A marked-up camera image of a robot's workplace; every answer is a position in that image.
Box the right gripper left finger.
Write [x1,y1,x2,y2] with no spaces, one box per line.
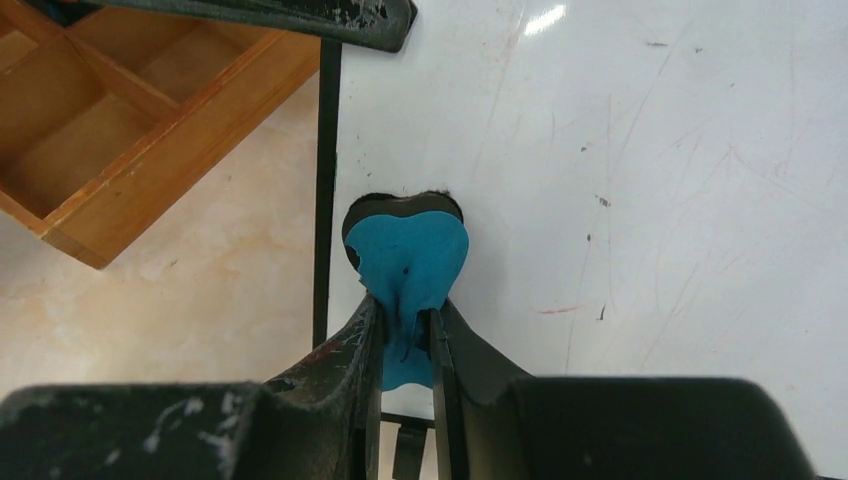
[1,297,383,479]

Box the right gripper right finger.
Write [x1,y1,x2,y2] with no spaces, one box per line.
[429,303,815,479]

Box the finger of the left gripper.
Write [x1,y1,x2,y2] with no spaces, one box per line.
[99,0,418,53]

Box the blue whiteboard eraser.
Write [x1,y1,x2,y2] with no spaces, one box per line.
[341,191,469,392]

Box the white whiteboard with black frame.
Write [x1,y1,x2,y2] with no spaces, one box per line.
[333,1,847,478]

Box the orange wooden compartment tray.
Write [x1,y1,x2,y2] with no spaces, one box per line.
[1,1,320,269]

